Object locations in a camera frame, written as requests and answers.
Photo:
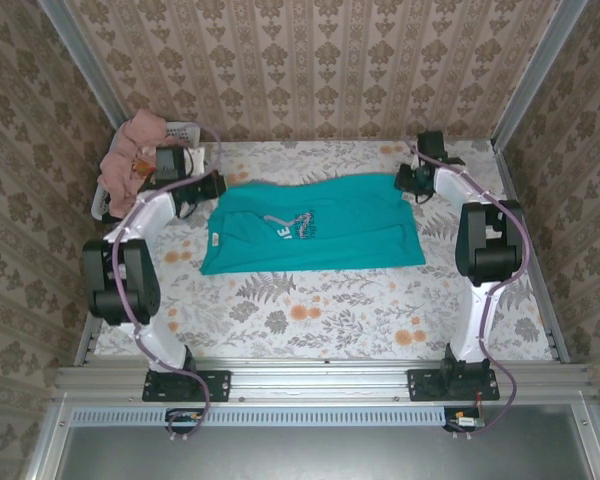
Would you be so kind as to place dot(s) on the aluminium frame post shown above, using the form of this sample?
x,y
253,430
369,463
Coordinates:
x,y
535,75
80,55

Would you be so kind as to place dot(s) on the aluminium mounting rail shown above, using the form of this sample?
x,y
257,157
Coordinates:
x,y
320,382

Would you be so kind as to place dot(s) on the teal SHINE print t-shirt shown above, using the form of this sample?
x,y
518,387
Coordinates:
x,y
330,235

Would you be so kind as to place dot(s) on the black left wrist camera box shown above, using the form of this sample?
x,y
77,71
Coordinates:
x,y
170,162

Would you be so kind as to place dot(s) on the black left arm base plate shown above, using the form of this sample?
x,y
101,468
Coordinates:
x,y
215,386

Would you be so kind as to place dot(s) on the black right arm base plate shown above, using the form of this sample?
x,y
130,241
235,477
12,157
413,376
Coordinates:
x,y
422,386

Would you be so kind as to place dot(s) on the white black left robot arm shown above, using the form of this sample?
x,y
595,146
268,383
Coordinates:
x,y
147,217

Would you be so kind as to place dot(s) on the grey metal base panel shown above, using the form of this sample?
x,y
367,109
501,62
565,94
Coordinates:
x,y
330,455

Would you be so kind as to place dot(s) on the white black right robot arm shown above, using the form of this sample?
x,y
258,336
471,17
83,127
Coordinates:
x,y
490,250

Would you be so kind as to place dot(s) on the floral print tablecloth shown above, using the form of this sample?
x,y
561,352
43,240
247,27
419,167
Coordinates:
x,y
330,310

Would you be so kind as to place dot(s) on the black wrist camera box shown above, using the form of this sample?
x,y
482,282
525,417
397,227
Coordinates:
x,y
170,162
430,145

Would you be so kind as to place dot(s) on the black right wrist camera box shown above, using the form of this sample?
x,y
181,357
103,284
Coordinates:
x,y
430,145

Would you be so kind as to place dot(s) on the white plastic laundry basket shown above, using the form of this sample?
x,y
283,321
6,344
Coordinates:
x,y
185,131

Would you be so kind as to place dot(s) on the black garment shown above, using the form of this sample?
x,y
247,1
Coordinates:
x,y
107,218

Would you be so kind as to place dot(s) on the black connector block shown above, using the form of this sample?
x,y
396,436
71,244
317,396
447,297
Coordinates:
x,y
185,420
462,422

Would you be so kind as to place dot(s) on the pink t-shirt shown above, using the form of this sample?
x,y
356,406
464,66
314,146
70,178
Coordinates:
x,y
117,175

